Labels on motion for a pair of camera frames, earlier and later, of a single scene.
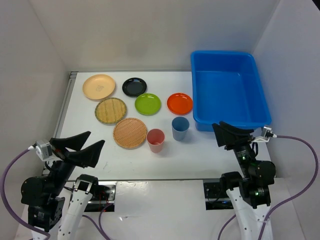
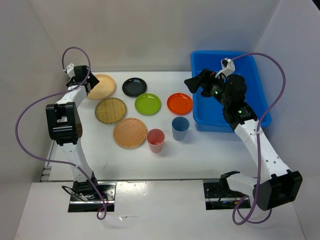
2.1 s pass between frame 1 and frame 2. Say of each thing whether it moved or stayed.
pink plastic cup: stayed
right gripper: moved
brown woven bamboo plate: stayed
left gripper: moved
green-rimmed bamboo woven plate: stayed
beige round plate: stayed
